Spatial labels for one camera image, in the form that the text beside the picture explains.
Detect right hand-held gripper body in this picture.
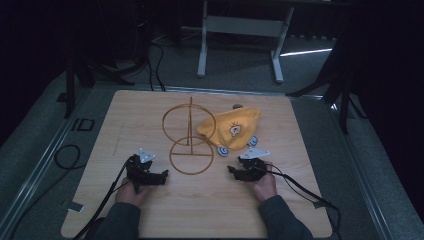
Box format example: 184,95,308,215
234,146,271,183

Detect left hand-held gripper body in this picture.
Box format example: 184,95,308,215
125,148,167,195

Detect person's right hand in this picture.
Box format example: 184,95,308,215
251,161,278,203

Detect person's left hand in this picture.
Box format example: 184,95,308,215
115,181,153,209

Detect yellow hat with print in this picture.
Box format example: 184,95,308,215
196,106,263,152

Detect grey tape strip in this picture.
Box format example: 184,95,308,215
67,201,85,213

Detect black stand legs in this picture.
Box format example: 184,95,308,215
285,49,369,136
63,49,136,120

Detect gold wire hat stand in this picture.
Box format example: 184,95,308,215
161,96,218,176

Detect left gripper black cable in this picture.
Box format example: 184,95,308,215
71,158,132,240

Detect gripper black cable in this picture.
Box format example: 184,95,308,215
265,163,343,240
71,158,132,240

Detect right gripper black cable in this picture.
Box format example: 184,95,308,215
265,163,343,240

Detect black looped floor cable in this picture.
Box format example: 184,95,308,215
53,144,82,171

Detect black hanging floor cables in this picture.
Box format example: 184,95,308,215
145,39,167,93

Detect white metal table frame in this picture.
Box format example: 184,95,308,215
196,0,296,84

